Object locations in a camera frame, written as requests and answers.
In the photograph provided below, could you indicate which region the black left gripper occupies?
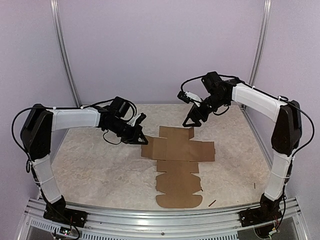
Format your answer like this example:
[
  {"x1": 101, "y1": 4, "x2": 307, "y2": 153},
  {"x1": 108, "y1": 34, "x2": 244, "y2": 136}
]
[{"x1": 107, "y1": 118, "x2": 149, "y2": 145}]

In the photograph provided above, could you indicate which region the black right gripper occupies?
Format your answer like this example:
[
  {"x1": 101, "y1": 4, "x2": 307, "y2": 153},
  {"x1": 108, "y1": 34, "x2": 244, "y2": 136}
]
[{"x1": 182, "y1": 92, "x2": 229, "y2": 127}]

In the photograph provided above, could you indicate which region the brown cardboard box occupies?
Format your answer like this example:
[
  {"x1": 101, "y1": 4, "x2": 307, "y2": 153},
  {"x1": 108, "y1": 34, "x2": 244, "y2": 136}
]
[{"x1": 141, "y1": 126, "x2": 216, "y2": 209}]

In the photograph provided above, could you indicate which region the right robot arm white sleeve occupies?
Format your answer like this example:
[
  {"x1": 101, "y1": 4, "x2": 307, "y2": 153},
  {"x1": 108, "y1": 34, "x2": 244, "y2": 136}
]
[{"x1": 201, "y1": 71, "x2": 303, "y2": 213}]

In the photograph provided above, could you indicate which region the robot arm white sleeve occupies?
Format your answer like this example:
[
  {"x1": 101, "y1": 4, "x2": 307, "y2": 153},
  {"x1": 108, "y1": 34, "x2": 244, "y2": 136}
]
[
  {"x1": 201, "y1": 71, "x2": 303, "y2": 213},
  {"x1": 19, "y1": 103, "x2": 126, "y2": 207}
]

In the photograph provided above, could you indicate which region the left robot arm white sleeve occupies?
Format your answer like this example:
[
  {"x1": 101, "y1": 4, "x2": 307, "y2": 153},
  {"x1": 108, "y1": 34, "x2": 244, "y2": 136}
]
[{"x1": 19, "y1": 103, "x2": 126, "y2": 207}]

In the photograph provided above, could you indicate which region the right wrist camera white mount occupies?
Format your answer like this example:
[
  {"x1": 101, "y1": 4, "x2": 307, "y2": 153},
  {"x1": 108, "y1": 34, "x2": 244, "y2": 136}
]
[{"x1": 177, "y1": 90, "x2": 203, "y2": 107}]

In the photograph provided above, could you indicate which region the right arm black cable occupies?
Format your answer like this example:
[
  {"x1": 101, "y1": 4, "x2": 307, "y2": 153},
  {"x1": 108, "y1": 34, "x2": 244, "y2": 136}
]
[{"x1": 180, "y1": 72, "x2": 316, "y2": 161}]

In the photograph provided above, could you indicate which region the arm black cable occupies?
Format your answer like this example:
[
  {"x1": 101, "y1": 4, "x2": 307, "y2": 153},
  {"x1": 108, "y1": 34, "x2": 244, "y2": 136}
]
[
  {"x1": 180, "y1": 72, "x2": 316, "y2": 161},
  {"x1": 11, "y1": 97, "x2": 137, "y2": 161}
]

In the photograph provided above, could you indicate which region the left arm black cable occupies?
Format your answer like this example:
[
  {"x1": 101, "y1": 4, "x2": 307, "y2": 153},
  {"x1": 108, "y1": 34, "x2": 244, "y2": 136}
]
[{"x1": 11, "y1": 97, "x2": 137, "y2": 161}]

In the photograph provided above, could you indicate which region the front aluminium frame rail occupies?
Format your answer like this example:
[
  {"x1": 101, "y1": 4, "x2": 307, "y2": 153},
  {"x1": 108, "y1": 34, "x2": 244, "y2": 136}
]
[{"x1": 13, "y1": 198, "x2": 311, "y2": 240}]

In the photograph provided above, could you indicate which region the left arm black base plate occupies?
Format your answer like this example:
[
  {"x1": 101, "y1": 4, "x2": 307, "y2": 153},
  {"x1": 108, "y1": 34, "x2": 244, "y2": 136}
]
[{"x1": 43, "y1": 203, "x2": 88, "y2": 228}]

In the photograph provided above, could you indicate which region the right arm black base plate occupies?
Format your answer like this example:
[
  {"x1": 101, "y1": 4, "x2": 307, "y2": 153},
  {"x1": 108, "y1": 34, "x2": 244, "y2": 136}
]
[{"x1": 238, "y1": 207, "x2": 282, "y2": 227}]

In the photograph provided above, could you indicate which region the right aluminium frame post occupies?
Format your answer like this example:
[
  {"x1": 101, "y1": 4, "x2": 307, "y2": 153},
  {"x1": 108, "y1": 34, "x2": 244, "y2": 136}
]
[{"x1": 249, "y1": 0, "x2": 272, "y2": 86}]

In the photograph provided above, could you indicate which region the aluminium frame post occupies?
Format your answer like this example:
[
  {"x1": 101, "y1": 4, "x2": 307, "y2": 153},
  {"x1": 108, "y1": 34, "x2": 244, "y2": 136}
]
[
  {"x1": 249, "y1": 0, "x2": 272, "y2": 86},
  {"x1": 49, "y1": 0, "x2": 81, "y2": 107}
]

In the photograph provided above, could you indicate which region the left aluminium frame post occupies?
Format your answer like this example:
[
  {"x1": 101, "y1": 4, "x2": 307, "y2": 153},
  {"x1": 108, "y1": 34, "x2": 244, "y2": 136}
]
[{"x1": 49, "y1": 0, "x2": 81, "y2": 107}]

